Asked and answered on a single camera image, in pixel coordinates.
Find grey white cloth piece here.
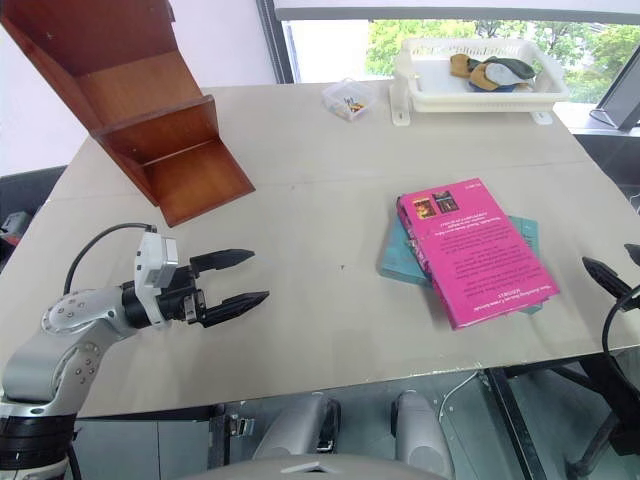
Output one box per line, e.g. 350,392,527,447
483,63,522,87

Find silver robot thigh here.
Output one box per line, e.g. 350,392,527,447
251,391,343,462
393,389,455,472

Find black table frame bar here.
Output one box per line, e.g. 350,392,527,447
484,368,549,480

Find black under-table bracket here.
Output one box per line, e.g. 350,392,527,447
206,401,257,480

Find wooden shelf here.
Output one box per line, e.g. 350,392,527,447
0,0,257,229

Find black stand base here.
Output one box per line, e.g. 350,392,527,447
572,349,640,474

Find blue cloth piece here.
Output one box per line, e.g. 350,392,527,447
468,80,516,95

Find thin white cable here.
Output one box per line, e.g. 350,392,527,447
433,371,482,427

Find teal book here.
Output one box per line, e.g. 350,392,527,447
377,214,546,317

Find dark window frame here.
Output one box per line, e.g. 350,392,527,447
255,0,295,87

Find grey robot torso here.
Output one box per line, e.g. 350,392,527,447
177,451,454,480

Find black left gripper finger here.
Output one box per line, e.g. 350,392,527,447
201,289,272,329
189,247,257,281

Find dark green cloth piece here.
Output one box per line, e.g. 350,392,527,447
478,56,537,84

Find silver right robot thigh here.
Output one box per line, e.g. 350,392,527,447
393,389,455,472

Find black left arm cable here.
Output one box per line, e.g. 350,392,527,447
63,223,159,296

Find dark grey chair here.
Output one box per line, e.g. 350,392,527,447
0,165,70,274

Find silver left robot thigh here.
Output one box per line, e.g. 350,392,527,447
251,391,343,462

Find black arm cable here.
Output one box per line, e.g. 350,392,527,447
63,223,159,296
601,297,640,404

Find pink book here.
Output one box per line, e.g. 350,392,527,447
396,177,565,332

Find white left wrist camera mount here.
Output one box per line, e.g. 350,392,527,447
132,229,179,329

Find clear plastic parts box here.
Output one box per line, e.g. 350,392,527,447
321,77,378,123

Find white plastic basket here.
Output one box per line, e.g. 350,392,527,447
390,38,572,127

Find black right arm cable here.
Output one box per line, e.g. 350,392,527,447
601,297,640,404

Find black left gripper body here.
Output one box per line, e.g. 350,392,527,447
157,264,209,325

